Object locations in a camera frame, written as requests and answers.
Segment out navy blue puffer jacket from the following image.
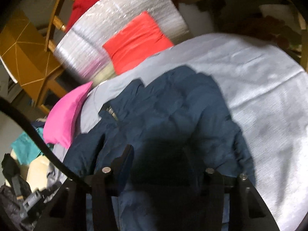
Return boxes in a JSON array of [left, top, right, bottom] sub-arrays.
[[64, 66, 255, 230]]

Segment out teal garment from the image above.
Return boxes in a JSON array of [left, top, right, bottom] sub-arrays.
[[11, 132, 43, 165]]

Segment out pink pillow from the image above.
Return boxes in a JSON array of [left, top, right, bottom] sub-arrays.
[[43, 82, 92, 149]]

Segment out grey bed sheet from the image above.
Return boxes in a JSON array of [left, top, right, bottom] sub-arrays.
[[79, 33, 307, 230]]

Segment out red-orange pillow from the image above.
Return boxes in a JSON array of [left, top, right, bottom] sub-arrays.
[[102, 12, 173, 75]]

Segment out silver foil insulation mat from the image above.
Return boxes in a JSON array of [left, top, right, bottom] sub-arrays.
[[53, 0, 192, 86]]

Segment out black cable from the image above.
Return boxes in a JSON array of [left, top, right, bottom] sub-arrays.
[[0, 98, 91, 188]]

